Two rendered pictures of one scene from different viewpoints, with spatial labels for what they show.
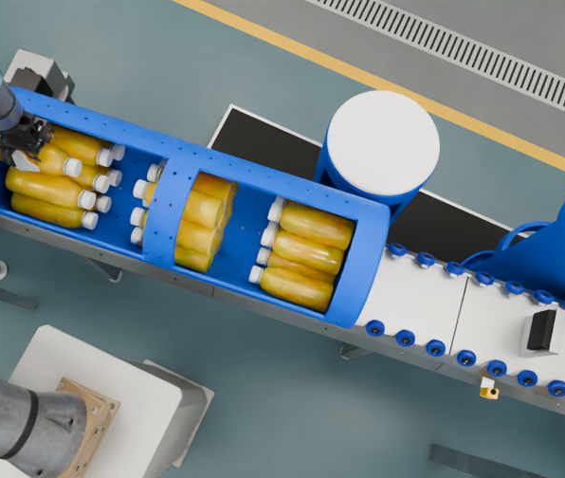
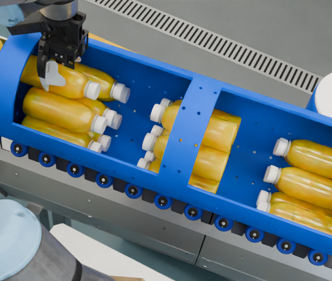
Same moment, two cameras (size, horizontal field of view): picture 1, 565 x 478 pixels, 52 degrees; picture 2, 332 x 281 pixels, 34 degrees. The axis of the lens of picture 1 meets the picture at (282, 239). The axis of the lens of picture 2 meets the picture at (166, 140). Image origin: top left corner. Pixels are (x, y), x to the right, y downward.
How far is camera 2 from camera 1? 0.53 m
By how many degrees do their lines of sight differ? 22
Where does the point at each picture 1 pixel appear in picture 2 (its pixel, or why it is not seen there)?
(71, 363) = (87, 263)
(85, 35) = not seen: hidden behind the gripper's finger
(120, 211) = (117, 154)
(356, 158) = not seen: outside the picture
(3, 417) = (54, 260)
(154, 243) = (177, 152)
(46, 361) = not seen: hidden behind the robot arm
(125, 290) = not seen: outside the picture
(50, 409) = (92, 274)
